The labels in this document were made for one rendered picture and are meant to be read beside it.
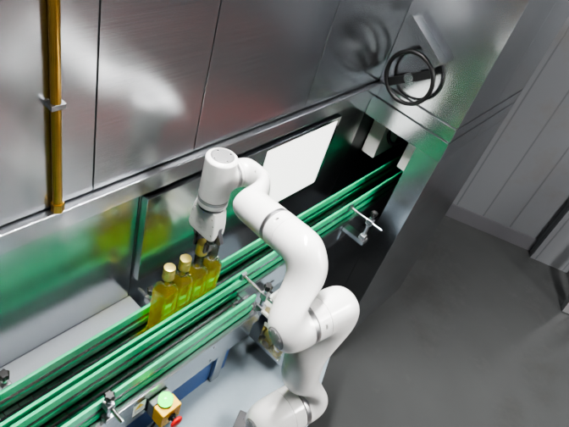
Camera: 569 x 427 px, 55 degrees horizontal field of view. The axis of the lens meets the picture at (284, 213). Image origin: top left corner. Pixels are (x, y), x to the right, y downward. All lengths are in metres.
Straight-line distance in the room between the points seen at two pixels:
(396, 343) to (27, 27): 2.81
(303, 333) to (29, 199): 0.66
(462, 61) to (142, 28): 1.24
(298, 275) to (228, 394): 0.95
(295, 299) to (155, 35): 0.64
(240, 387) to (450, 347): 1.85
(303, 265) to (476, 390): 2.47
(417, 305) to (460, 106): 1.84
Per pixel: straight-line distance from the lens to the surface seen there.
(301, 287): 1.16
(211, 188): 1.40
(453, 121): 2.17
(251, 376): 2.09
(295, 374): 1.34
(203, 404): 2.00
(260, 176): 1.37
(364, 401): 3.12
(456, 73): 2.12
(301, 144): 1.97
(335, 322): 1.22
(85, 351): 1.67
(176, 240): 1.74
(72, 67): 1.17
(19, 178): 1.26
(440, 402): 3.33
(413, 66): 2.19
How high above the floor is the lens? 2.50
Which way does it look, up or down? 40 degrees down
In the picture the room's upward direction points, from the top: 20 degrees clockwise
